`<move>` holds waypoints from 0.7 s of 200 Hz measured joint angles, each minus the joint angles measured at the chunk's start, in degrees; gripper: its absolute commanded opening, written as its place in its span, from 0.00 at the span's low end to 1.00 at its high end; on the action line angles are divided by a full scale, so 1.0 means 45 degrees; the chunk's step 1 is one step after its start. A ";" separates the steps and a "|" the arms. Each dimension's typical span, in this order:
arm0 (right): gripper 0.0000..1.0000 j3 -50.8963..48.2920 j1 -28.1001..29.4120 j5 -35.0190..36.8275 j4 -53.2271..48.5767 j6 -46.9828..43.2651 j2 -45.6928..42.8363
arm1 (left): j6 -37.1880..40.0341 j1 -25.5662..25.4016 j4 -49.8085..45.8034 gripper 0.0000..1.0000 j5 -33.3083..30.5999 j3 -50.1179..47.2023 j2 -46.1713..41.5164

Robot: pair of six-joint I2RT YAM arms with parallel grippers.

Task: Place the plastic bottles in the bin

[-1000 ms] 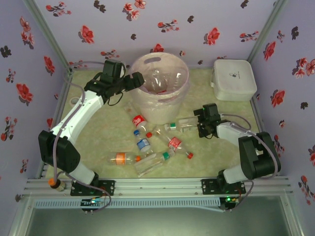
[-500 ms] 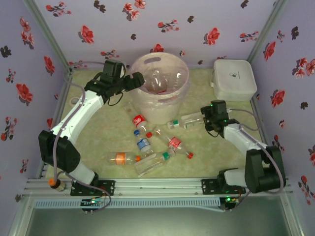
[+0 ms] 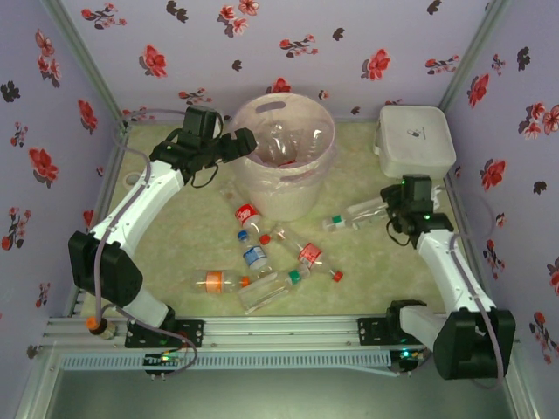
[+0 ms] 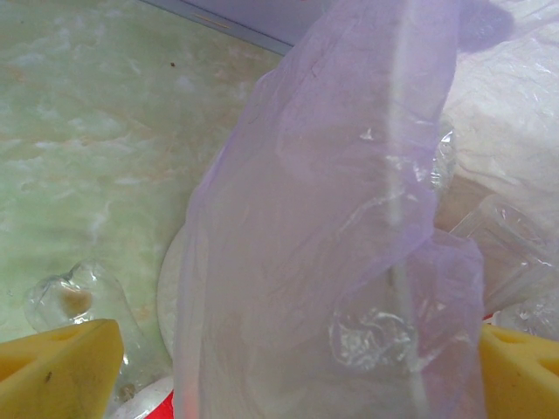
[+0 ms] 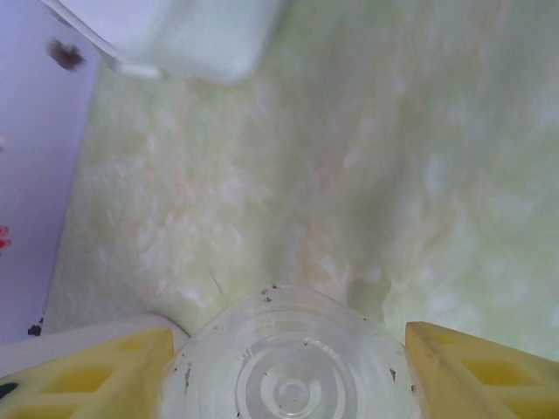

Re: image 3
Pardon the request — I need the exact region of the ribbed clear bottle white cap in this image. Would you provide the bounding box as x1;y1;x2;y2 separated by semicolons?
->
261;124;302;154

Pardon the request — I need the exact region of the small clear bottle green cap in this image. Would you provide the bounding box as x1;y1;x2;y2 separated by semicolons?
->
321;196;390;233

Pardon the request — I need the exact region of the red-label bottle with red cap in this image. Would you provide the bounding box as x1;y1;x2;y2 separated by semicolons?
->
273;224;344;283

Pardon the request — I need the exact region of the pink plastic bin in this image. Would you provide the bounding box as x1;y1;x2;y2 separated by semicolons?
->
229;93;338;222

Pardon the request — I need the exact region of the white lidded box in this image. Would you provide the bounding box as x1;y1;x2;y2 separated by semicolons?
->
374;104;458;179

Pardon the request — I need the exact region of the green marbled table mat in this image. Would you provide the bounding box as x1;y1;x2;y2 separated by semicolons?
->
80;121;486;318

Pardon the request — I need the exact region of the blue-label bottle with blue cap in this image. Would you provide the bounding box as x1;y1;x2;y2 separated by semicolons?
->
236;230;270;276

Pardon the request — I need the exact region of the orange-label bottle with orange cap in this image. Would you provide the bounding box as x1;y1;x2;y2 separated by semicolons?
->
194;269;251;292

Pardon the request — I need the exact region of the small circuit board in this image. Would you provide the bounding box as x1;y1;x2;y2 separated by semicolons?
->
395;347;427;366
143;351;187;372

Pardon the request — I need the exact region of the large clear bottle green cap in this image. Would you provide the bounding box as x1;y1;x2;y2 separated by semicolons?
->
238;265;312;316

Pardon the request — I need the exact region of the small brown bottle orange cap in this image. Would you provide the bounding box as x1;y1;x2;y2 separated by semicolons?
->
85;317;119;342

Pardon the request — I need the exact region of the grey left arm cable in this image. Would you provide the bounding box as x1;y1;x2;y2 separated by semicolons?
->
93;106;197;381

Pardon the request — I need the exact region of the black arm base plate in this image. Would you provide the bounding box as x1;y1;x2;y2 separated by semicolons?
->
125;319;205;349
356;317;407;347

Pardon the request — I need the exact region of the aluminium frame post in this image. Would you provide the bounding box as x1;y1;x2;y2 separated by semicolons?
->
438;0;510;114
41;0;130;127

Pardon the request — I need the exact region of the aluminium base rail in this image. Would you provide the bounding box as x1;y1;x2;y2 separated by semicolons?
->
43;316;516;350

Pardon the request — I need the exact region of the white slotted cable duct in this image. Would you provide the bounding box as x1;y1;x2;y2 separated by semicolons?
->
59;352;392;371

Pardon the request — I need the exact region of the aluminium outer frame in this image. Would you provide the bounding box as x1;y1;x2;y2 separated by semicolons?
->
15;342;542;419

